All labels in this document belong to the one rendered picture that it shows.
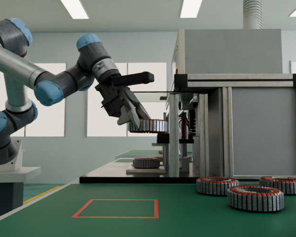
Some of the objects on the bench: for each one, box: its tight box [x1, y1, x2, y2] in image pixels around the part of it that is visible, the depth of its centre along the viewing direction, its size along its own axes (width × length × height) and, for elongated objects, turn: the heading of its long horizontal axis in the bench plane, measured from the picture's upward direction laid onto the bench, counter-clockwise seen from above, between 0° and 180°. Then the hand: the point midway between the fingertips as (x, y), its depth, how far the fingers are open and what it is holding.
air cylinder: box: [179, 157, 189, 172], centre depth 111 cm, size 5×8×6 cm
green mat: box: [0, 184, 296, 237], centre depth 58 cm, size 94×61×1 cm
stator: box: [132, 158, 160, 169], centre depth 112 cm, size 11×11×4 cm
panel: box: [192, 88, 224, 177], centre depth 124 cm, size 1×66×30 cm
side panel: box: [221, 87, 296, 185], centre depth 91 cm, size 28×3×32 cm
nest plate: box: [126, 166, 165, 173], centre depth 111 cm, size 15×15×1 cm
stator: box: [196, 176, 239, 196], centre depth 74 cm, size 11×11×4 cm
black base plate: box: [79, 162, 218, 184], centre depth 123 cm, size 47×64×2 cm
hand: (148, 128), depth 77 cm, fingers closed on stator, 13 cm apart
